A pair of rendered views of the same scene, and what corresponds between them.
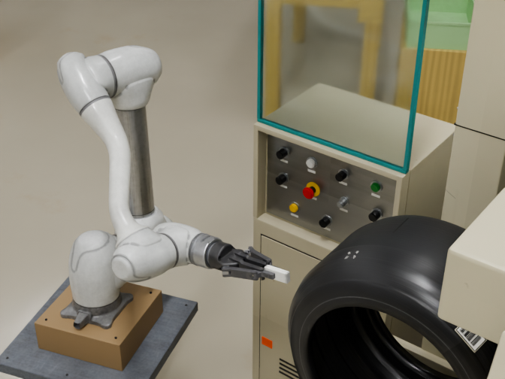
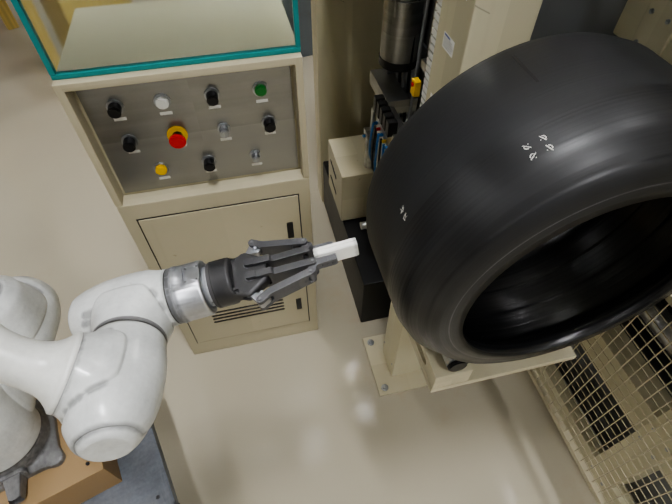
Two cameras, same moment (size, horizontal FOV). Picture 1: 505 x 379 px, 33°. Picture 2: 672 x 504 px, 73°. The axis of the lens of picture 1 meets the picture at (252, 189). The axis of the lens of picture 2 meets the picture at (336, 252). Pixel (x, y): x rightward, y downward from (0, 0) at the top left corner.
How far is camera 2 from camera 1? 1.63 m
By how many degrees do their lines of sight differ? 40
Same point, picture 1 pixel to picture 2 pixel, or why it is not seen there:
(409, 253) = (621, 91)
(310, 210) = (183, 160)
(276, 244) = (162, 220)
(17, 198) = not seen: outside the picture
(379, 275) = (628, 149)
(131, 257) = (117, 415)
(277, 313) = not seen: hidden behind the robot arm
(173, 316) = not seen: hidden behind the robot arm
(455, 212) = (486, 36)
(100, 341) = (70, 486)
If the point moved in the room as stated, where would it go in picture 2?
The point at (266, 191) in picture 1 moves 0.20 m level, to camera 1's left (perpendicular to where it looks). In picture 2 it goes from (112, 170) to (41, 210)
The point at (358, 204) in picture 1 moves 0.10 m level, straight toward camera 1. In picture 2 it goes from (243, 123) to (265, 140)
